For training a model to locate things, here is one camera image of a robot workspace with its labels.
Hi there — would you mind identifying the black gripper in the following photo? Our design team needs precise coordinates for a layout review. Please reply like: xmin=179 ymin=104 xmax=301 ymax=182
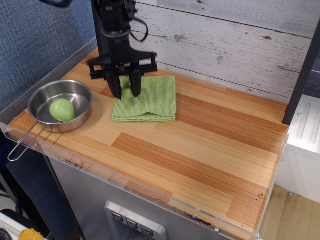
xmin=86 ymin=31 xmax=158 ymax=100

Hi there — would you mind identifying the green handled grey spatula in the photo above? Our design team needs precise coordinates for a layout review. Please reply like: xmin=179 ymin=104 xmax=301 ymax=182
xmin=121 ymin=76 xmax=134 ymax=100

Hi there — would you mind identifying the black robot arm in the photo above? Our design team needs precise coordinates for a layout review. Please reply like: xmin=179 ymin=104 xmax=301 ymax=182
xmin=86 ymin=0 xmax=158 ymax=99

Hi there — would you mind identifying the green folded towel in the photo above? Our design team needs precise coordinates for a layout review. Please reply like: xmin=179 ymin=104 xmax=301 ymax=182
xmin=111 ymin=75 xmax=177 ymax=123

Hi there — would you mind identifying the green pear toy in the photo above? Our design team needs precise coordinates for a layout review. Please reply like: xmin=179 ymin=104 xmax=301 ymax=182
xmin=49 ymin=98 xmax=75 ymax=122

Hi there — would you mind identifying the clear acrylic edge guard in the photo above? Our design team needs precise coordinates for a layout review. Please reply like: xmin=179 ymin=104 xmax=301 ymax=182
xmin=1 ymin=119 xmax=288 ymax=240

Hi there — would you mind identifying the silver button panel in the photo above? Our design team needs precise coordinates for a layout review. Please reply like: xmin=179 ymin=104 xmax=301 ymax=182
xmin=104 ymin=200 xmax=167 ymax=240

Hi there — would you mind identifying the brass screw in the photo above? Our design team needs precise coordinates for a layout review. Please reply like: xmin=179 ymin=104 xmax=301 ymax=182
xmin=258 ymin=193 xmax=265 ymax=199

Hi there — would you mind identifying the yellow object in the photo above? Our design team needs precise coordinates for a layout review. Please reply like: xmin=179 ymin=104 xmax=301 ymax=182
xmin=18 ymin=228 xmax=45 ymax=240

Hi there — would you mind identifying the white ribbed box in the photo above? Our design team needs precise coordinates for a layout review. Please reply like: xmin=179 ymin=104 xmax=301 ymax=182
xmin=287 ymin=94 xmax=320 ymax=154

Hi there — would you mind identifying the steel pan with wire handle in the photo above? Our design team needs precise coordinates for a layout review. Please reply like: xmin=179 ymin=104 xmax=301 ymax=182
xmin=7 ymin=79 xmax=93 ymax=162

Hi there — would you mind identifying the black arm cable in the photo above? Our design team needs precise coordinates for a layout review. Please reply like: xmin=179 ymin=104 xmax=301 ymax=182
xmin=37 ymin=0 xmax=150 ymax=43

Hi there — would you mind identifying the dark grey right post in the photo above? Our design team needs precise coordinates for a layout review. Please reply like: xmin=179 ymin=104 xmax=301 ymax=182
xmin=282 ymin=22 xmax=320 ymax=126

